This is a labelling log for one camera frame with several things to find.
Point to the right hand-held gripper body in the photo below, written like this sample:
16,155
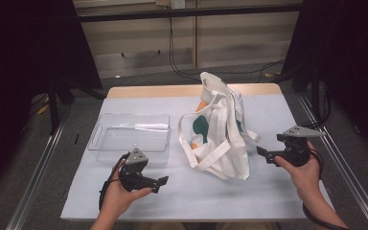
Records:
297,150

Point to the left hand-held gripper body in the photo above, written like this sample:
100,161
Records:
135,158

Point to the clear plastic tray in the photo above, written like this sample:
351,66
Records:
131,135

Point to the white printed tote bag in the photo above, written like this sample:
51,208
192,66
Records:
220,134

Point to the person's right hand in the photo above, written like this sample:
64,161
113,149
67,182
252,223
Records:
305,179

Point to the person's left hand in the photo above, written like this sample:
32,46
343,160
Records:
116,196

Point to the light blue table mat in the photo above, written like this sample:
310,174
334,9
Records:
188,198

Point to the black metal stand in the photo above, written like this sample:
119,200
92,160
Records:
316,96
53,108

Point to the black curtain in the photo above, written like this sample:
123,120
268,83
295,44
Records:
19,64
354,64

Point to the black horizontal bar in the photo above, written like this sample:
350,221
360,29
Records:
188,12

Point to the white wall socket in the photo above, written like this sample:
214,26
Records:
178,4

